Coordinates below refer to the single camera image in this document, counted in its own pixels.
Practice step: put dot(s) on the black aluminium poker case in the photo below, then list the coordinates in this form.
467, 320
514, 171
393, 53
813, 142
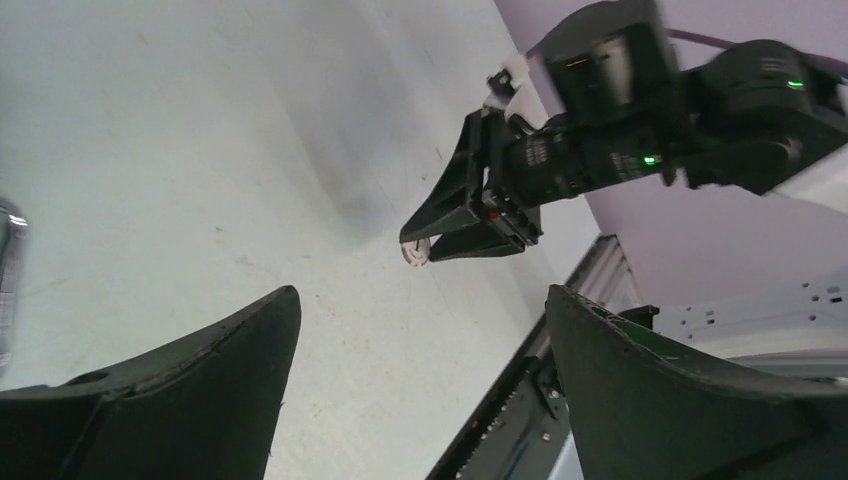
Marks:
14, 233

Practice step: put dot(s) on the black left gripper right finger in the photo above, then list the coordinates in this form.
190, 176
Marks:
642, 406

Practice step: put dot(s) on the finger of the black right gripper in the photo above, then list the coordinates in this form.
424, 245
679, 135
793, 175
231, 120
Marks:
449, 205
481, 240

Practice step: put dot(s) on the white poker chip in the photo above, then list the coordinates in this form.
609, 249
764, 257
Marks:
417, 252

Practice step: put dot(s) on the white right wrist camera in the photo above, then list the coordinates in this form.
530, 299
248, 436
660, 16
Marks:
513, 95

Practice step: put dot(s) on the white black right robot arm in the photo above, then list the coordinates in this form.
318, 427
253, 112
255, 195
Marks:
755, 116

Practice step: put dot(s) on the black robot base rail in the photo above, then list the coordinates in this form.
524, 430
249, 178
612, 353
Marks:
520, 429

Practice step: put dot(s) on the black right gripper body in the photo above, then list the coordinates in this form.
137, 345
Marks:
613, 67

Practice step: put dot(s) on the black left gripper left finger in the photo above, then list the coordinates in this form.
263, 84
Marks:
204, 406

